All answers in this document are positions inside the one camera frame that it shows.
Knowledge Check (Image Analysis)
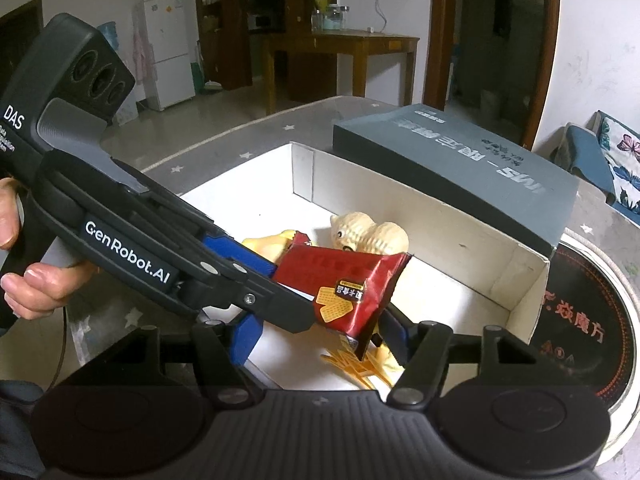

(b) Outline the wooden cabinet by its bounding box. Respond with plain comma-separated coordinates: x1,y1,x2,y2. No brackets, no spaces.
192,0,341,97

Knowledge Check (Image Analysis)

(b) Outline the pink apron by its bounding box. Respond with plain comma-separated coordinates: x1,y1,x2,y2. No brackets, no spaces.
132,35,151,93

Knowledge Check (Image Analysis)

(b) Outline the wooden door frame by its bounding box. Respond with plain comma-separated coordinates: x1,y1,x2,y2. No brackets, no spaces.
430,0,562,151

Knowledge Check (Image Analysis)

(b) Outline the red snack packet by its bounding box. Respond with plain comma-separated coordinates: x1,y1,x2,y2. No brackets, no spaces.
272,230,413,363

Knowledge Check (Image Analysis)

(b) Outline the round black induction cooktop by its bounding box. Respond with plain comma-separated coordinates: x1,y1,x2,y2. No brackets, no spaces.
530,230,640,466

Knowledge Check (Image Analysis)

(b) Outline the person's left hand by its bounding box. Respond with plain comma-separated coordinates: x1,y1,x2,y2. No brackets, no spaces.
0,175,102,333

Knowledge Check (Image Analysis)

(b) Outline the yellow fries toy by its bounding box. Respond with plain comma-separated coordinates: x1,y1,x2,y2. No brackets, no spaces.
320,340,401,391

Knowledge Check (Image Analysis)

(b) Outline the grey box lid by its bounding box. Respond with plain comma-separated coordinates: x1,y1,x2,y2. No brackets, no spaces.
332,104,581,261

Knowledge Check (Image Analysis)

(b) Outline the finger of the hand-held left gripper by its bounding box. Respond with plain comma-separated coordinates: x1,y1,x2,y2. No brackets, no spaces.
176,257,323,336
200,230,281,281

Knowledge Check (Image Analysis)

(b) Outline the white refrigerator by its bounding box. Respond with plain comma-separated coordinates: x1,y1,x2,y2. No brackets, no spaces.
135,0,197,112

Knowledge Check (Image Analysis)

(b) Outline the cream peanut-shaped toy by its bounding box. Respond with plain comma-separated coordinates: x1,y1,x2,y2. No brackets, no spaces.
329,212,411,256

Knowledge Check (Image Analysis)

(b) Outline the white cardboard box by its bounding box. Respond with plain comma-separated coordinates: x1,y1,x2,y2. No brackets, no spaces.
177,142,551,392

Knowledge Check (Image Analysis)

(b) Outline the glass jar with teal contents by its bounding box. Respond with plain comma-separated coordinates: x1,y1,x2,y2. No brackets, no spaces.
322,5,346,31

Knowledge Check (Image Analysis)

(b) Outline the grey star-quilted desktop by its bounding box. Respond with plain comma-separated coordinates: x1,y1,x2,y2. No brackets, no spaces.
65,94,640,376

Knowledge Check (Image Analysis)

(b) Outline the butterfly cushion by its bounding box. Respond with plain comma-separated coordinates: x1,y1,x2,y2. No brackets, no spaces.
597,114,640,216

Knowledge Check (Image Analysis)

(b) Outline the broom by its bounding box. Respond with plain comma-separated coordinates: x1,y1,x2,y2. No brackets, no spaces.
197,40,224,92

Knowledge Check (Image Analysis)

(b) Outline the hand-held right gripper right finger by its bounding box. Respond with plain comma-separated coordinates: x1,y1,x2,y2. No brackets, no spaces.
377,305,541,410

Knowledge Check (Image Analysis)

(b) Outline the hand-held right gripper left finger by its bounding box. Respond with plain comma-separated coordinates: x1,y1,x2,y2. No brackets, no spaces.
107,312,268,411

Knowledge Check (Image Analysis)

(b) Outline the white microwave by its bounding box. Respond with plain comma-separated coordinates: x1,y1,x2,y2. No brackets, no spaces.
248,12,281,31

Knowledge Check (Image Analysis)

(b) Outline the blue water bottle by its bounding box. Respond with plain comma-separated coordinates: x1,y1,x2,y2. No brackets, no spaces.
98,22,121,53

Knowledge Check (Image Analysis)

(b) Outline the blue sofa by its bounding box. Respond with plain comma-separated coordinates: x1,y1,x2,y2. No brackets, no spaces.
565,110,640,216

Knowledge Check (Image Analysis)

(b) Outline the black cable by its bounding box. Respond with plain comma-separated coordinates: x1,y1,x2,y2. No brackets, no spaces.
47,305,69,391

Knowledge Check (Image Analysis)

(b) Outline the wooden table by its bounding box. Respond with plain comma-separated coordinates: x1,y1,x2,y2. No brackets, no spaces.
260,32,420,116

